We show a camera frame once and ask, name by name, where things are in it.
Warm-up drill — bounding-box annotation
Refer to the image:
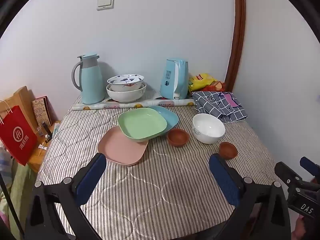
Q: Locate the small dark bottle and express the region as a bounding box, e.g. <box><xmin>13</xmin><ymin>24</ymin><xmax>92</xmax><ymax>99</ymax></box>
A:
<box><xmin>41</xmin><ymin>122</ymin><xmax>53</xmax><ymax>140</ymax></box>

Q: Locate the wooden board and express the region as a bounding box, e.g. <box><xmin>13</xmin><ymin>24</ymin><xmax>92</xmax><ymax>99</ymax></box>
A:
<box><xmin>0</xmin><ymin>86</ymin><xmax>38</xmax><ymax>135</ymax></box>

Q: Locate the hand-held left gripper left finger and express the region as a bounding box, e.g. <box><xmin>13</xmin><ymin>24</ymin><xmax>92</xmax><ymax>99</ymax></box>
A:
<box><xmin>25</xmin><ymin>152</ymin><xmax>108</xmax><ymax>240</ymax></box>

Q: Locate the wooden bedside stand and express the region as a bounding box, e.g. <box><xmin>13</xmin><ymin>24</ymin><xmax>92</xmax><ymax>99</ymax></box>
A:
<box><xmin>25</xmin><ymin>121</ymin><xmax>62</xmax><ymax>173</ymax></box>

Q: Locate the patterned notebook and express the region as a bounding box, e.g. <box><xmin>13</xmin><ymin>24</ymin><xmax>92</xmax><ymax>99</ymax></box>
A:
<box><xmin>31</xmin><ymin>95</ymin><xmax>53</xmax><ymax>128</ymax></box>

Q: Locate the green square plate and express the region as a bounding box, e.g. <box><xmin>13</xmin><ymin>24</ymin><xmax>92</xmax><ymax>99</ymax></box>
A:
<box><xmin>117</xmin><ymin>108</ymin><xmax>167</xmax><ymax>140</ymax></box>

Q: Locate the grey striped quilt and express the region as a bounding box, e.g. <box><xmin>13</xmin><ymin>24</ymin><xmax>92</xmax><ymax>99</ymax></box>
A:
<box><xmin>35</xmin><ymin>90</ymin><xmax>285</xmax><ymax>240</ymax></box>

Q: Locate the white patterned-rim bowl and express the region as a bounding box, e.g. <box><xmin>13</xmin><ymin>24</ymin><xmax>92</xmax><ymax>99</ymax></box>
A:
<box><xmin>192</xmin><ymin>113</ymin><xmax>226</xmax><ymax>145</ymax></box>

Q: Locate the blue crane print bowl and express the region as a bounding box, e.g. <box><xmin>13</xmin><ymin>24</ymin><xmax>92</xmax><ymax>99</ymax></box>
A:
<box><xmin>107</xmin><ymin>74</ymin><xmax>145</xmax><ymax>92</ymax></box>

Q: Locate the red snack bag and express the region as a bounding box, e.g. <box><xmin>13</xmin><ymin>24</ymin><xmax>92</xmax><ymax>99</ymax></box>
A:
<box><xmin>200</xmin><ymin>81</ymin><xmax>226</xmax><ymax>92</ymax></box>

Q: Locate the light blue tissue box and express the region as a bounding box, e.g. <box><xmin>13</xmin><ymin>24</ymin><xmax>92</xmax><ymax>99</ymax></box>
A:
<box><xmin>159</xmin><ymin>58</ymin><xmax>190</xmax><ymax>100</ymax></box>

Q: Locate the light green cloth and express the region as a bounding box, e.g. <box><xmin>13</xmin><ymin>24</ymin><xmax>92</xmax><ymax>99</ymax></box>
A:
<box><xmin>0</xmin><ymin>162</ymin><xmax>33</xmax><ymax>240</ymax></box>

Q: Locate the light blue thermos jug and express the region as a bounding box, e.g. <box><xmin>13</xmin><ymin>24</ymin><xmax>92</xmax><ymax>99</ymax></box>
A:
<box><xmin>71</xmin><ymin>53</ymin><xmax>106</xmax><ymax>105</ymax></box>

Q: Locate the large white bowl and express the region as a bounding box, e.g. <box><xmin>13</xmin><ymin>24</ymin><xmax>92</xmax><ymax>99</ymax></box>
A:
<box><xmin>106</xmin><ymin>82</ymin><xmax>147</xmax><ymax>103</ymax></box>

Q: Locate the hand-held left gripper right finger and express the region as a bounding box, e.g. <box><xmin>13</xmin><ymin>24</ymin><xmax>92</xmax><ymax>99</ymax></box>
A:
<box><xmin>209</xmin><ymin>153</ymin><xmax>292</xmax><ymax>240</ymax></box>

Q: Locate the white wall light switch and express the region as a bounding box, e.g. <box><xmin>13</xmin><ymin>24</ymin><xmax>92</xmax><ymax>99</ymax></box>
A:
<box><xmin>96</xmin><ymin>0</ymin><xmax>115</xmax><ymax>11</ymax></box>

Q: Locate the brown wooden door frame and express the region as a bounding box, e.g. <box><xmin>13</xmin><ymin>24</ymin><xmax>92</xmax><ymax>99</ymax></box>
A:
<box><xmin>224</xmin><ymin>0</ymin><xmax>247</xmax><ymax>92</ymax></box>

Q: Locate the yellow chip bag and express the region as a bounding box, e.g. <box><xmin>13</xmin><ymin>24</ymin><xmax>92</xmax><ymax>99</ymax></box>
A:
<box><xmin>188</xmin><ymin>73</ymin><xmax>218</xmax><ymax>92</ymax></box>

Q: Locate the pink square plate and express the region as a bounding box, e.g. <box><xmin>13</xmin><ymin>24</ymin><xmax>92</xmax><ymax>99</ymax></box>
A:
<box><xmin>97</xmin><ymin>126</ymin><xmax>149</xmax><ymax>167</ymax></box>

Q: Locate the blue square plate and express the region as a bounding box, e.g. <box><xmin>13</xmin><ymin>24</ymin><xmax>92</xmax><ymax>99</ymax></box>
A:
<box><xmin>147</xmin><ymin>105</ymin><xmax>179</xmax><ymax>133</ymax></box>

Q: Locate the red paper bag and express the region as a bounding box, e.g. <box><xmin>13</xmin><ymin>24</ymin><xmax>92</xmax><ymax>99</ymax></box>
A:
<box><xmin>0</xmin><ymin>100</ymin><xmax>38</xmax><ymax>166</ymax></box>

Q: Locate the grey checked cloth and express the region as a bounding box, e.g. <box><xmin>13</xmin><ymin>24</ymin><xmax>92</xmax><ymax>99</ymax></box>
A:
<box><xmin>192</xmin><ymin>91</ymin><xmax>248</xmax><ymax>123</ymax></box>

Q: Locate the small brown bowl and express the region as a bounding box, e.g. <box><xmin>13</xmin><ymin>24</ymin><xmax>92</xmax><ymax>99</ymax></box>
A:
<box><xmin>167</xmin><ymin>128</ymin><xmax>190</xmax><ymax>147</ymax></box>
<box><xmin>219</xmin><ymin>142</ymin><xmax>238</xmax><ymax>160</ymax></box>

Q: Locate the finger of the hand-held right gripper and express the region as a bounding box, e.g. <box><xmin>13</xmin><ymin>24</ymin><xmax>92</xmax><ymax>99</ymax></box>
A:
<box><xmin>274</xmin><ymin>162</ymin><xmax>304</xmax><ymax>189</ymax></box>
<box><xmin>300</xmin><ymin>156</ymin><xmax>320</xmax><ymax>179</ymax></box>

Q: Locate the rolled fruit print table cover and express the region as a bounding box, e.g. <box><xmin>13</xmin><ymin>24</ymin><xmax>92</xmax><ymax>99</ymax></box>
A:
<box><xmin>72</xmin><ymin>95</ymin><xmax>195</xmax><ymax>111</ymax></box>

